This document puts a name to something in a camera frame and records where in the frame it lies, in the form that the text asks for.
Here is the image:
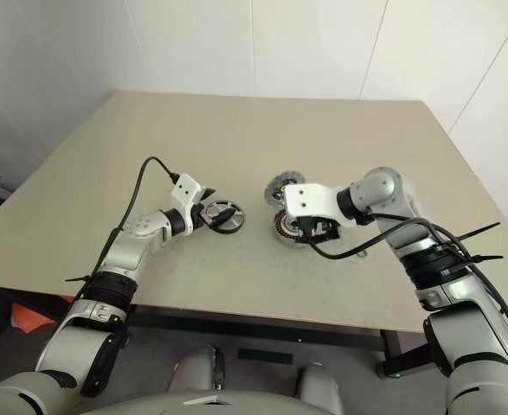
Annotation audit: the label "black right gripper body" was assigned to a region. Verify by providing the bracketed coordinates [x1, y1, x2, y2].
[312, 217, 341, 242]

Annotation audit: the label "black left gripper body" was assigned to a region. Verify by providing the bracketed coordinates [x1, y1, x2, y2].
[190, 202, 215, 229]

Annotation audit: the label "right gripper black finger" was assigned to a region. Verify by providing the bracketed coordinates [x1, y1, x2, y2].
[296, 218, 319, 244]

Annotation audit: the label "spoked black silver rotor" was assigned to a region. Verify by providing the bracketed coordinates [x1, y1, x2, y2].
[203, 199, 245, 235]

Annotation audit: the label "silver motor housing copper windings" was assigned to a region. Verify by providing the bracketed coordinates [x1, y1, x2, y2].
[272, 210, 310, 249]

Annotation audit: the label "round silver motor lid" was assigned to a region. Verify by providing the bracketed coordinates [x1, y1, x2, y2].
[264, 169, 308, 211]

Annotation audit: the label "large grey rounded shape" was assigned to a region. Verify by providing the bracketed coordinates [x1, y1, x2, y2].
[168, 344, 225, 395]

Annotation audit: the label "small grey rounded shape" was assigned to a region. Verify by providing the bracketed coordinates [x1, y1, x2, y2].
[295, 361, 342, 401]

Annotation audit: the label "grey robot torso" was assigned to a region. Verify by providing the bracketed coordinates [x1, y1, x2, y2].
[75, 386, 350, 415]

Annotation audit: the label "orange object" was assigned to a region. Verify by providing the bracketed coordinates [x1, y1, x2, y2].
[10, 301, 62, 335]

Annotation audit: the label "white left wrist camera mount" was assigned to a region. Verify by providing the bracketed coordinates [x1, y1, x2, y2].
[169, 173, 203, 238]

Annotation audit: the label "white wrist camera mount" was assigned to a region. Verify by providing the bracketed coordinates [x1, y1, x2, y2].
[284, 182, 352, 228]
[169, 173, 203, 238]

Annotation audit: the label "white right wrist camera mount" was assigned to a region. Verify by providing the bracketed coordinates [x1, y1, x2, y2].
[284, 182, 352, 228]

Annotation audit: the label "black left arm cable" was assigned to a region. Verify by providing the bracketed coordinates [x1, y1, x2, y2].
[72, 156, 180, 299]

